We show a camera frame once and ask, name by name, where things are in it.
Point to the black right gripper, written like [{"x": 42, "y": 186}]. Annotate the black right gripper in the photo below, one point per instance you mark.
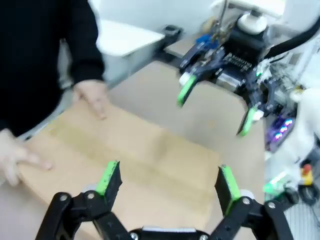
[{"x": 235, "y": 60}]

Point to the black table clamp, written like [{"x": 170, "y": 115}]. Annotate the black table clamp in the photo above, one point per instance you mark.
[{"x": 173, "y": 30}]

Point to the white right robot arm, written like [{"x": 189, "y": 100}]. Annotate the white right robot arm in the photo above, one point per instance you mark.
[{"x": 251, "y": 23}]

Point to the green lit device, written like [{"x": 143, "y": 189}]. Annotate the green lit device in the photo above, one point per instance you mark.
[{"x": 275, "y": 183}]

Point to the yellow emergency stop button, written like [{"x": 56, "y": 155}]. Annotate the yellow emergency stop button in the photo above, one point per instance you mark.
[{"x": 307, "y": 175}]

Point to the computer with coloured lights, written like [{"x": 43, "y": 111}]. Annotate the computer with coloured lights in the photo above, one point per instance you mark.
[{"x": 281, "y": 131}]

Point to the person in black sweater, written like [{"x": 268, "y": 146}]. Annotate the person in black sweater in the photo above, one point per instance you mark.
[{"x": 37, "y": 50}]

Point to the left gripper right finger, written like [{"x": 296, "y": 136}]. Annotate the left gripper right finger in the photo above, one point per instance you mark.
[{"x": 228, "y": 190}]

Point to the white table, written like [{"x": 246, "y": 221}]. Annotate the white table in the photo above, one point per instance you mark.
[{"x": 125, "y": 37}]

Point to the person's left hand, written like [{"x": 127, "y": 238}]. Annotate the person's left hand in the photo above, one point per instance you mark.
[{"x": 92, "y": 95}]

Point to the person's left forearm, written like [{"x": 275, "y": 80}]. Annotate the person's left forearm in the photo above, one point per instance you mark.
[{"x": 87, "y": 62}]

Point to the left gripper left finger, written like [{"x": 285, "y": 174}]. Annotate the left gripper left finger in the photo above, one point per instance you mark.
[{"x": 110, "y": 185}]

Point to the person's right hand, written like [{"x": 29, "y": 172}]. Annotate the person's right hand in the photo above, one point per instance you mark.
[{"x": 15, "y": 155}]

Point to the brown cardboard box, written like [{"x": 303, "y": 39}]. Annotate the brown cardboard box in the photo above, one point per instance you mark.
[{"x": 150, "y": 150}]

